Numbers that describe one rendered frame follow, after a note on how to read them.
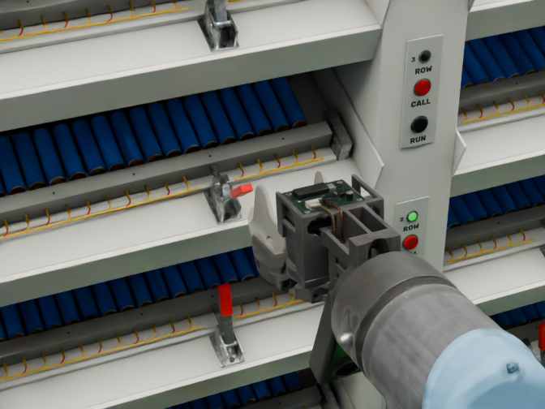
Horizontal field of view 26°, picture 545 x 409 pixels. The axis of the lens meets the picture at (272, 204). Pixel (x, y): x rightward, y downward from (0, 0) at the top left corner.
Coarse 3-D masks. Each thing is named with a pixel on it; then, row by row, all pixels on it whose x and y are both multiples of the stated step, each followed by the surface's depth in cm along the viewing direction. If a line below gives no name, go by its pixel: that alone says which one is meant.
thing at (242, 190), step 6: (228, 186) 118; (240, 186) 112; (246, 186) 112; (222, 192) 118; (228, 192) 118; (234, 192) 114; (240, 192) 112; (246, 192) 112; (222, 198) 118; (228, 198) 116
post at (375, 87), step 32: (416, 0) 113; (448, 0) 115; (384, 32) 114; (416, 32) 115; (448, 32) 117; (352, 64) 122; (384, 64) 116; (448, 64) 119; (352, 96) 124; (384, 96) 118; (448, 96) 121; (384, 128) 120; (448, 128) 123; (384, 160) 122; (416, 160) 124; (448, 160) 126; (384, 192) 124; (416, 192) 126; (448, 192) 128; (352, 384) 142
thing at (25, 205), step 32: (320, 128) 125; (160, 160) 119; (192, 160) 120; (224, 160) 121; (256, 160) 123; (32, 192) 115; (64, 192) 115; (96, 192) 116; (128, 192) 119; (0, 224) 114
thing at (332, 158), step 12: (276, 168) 123; (288, 168) 123; (300, 168) 124; (240, 180) 122; (168, 192) 119; (192, 192) 120; (108, 204) 117; (120, 204) 118; (60, 216) 116; (72, 216) 116; (12, 228) 114; (24, 228) 114
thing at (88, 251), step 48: (336, 96) 127; (336, 144) 125; (144, 192) 120; (0, 240) 114; (48, 240) 115; (96, 240) 116; (144, 240) 116; (192, 240) 118; (240, 240) 122; (0, 288) 112; (48, 288) 115
